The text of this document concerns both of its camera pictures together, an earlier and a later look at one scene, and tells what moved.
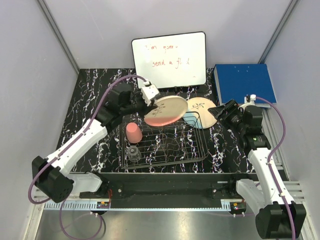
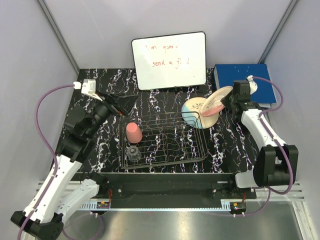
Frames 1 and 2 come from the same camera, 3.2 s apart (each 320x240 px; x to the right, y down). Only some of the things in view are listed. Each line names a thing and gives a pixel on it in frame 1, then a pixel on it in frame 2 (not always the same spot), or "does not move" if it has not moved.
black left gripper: (146, 108) to (124, 102)
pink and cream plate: (170, 109) to (212, 106)
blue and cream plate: (198, 115) does not move
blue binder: (236, 81) does not move
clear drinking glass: (134, 154) does not move
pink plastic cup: (133, 133) does not move
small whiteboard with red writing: (172, 61) does not move
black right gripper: (232, 107) to (224, 101)
